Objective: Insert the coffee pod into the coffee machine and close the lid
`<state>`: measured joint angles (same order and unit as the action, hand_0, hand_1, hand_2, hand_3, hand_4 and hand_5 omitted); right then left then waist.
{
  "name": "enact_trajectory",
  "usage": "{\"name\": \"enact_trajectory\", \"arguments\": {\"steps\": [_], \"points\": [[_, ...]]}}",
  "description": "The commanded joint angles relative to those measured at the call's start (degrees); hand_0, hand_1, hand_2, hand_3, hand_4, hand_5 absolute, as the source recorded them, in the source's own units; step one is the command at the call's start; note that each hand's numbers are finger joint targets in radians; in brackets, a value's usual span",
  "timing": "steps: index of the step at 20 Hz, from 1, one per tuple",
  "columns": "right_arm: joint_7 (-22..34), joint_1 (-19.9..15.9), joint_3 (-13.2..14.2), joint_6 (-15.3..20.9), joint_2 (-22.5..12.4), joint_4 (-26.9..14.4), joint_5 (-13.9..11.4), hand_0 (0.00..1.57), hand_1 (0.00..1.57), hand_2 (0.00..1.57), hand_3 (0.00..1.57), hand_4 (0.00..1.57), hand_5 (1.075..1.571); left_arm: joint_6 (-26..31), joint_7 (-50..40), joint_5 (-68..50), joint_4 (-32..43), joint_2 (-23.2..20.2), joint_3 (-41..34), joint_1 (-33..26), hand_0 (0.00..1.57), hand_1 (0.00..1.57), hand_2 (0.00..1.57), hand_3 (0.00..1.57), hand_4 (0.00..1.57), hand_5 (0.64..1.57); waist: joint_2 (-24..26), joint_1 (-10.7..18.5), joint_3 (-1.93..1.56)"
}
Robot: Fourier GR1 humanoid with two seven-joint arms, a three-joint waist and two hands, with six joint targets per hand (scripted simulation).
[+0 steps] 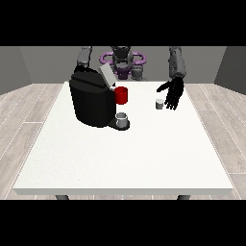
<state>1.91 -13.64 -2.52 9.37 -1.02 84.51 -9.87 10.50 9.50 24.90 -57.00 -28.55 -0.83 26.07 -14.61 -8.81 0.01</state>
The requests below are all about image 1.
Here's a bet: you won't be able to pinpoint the grey robot trunk purple rings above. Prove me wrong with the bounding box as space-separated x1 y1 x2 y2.
99 46 149 83

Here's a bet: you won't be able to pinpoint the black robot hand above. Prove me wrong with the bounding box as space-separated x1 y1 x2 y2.
156 76 185 111

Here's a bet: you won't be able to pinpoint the small grey cup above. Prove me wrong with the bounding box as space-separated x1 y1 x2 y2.
115 111 130 128

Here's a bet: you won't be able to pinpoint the pale grey machine lid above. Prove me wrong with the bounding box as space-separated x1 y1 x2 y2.
99 62 117 87

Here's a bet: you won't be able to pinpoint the black coffee machine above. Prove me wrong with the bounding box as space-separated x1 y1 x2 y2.
68 64 131 132

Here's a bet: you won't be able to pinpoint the red pod holder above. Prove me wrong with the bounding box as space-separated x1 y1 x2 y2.
114 86 129 106

